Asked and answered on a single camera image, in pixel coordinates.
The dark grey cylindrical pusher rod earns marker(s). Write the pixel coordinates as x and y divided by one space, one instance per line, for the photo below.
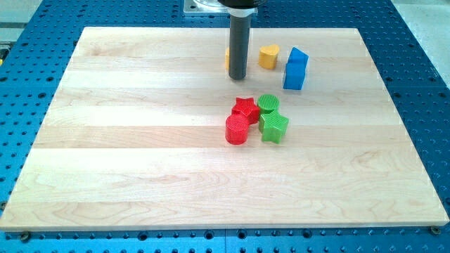
240 20

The blue triangle block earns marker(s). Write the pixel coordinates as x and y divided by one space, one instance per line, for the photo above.
298 57

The blue cube block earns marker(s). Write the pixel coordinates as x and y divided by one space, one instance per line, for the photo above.
294 76

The yellow block behind rod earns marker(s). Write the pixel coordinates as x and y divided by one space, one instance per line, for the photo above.
226 61

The yellow heart block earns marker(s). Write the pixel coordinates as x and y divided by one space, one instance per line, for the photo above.
268 56

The red star block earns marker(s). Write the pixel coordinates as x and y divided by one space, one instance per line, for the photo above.
247 108

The green cylinder block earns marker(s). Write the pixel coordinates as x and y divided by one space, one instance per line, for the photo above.
267 103

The red cylinder block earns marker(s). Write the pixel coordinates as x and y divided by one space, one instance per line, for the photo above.
237 126

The green star block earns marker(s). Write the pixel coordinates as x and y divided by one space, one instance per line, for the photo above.
273 126

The wooden board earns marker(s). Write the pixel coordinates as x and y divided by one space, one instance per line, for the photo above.
134 139

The right board clamp screw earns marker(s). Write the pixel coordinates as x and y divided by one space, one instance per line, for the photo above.
435 230

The board clamp screw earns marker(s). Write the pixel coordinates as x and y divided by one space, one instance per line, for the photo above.
24 236
435 230

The left board clamp screw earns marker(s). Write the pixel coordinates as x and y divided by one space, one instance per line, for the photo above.
24 236

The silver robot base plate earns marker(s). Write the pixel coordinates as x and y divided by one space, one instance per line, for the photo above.
200 7

